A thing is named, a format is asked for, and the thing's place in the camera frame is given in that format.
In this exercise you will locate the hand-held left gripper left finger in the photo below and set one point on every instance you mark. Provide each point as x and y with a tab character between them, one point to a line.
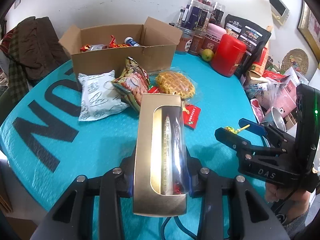
117	182

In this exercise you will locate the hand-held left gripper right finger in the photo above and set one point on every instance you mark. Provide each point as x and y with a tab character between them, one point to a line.
200	182

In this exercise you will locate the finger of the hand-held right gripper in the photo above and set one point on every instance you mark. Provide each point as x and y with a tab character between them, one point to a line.
252	126
230	140

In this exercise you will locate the yellow lollipop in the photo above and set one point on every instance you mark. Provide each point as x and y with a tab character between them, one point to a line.
231	130

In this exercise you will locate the gold window box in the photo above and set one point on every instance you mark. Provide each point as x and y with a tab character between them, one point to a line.
145	155

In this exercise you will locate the waffle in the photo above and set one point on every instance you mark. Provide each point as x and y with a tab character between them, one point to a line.
175	85

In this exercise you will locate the white printed snack packet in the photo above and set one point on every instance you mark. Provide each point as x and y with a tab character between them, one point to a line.
100	97

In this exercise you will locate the green red snack packet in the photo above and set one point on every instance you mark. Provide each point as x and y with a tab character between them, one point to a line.
135	80

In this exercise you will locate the brown cardboard box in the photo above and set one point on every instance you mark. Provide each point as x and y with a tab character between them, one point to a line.
120	60

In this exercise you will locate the long red snack packet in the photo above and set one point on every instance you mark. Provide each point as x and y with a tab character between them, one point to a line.
122	45

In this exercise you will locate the small red gold packet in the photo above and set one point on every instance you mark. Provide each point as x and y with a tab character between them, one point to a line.
85	48

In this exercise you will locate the red packet with gold circles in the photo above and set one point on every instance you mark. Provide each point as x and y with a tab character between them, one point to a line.
112	41

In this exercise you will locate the person's right forearm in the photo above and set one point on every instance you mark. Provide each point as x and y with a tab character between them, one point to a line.
300	220

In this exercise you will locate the person's right hand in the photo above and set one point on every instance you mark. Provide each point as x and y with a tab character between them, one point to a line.
273	193

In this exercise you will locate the metal cup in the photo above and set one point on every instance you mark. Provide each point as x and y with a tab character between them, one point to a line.
275	118

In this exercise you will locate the pink packet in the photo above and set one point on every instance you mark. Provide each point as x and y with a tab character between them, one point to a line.
285	97

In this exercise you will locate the red sachet with white label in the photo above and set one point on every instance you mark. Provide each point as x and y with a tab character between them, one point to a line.
192	116

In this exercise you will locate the red foil packet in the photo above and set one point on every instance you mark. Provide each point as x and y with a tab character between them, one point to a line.
273	75

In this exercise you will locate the orange box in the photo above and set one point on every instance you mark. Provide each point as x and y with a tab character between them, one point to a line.
260	63

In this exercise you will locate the red canister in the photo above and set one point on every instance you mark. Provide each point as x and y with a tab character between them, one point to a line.
228	55

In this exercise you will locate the round woven basket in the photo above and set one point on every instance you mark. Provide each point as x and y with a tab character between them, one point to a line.
296	61

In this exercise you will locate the green fruit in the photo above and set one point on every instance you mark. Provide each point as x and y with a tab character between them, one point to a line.
207	55

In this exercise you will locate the black stand-up pouch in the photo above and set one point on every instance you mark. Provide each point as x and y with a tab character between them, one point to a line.
250	37

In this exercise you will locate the small red sachet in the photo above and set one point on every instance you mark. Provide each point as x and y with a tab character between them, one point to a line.
153	89

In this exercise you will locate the pink canister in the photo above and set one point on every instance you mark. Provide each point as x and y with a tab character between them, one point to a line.
212	37

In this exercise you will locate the gold framed picture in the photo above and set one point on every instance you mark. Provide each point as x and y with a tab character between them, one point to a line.
310	27

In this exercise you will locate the clear jar of nuts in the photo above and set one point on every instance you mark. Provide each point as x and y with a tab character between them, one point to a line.
207	20

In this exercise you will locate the white board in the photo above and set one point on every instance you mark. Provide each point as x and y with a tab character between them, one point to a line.
260	10

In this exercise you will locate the black label clear jar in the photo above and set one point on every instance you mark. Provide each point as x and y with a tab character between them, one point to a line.
218	13

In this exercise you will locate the small wooden framed chalkboard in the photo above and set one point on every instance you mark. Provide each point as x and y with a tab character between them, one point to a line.
276	5

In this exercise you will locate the purple label clear jar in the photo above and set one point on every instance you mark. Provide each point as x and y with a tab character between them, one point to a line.
193	16

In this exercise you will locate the green plaid cloth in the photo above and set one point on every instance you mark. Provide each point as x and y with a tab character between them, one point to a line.
17	65

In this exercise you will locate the brown jacket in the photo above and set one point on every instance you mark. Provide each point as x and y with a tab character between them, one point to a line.
42	45

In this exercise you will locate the small wall picture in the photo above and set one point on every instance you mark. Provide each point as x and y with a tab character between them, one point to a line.
18	1

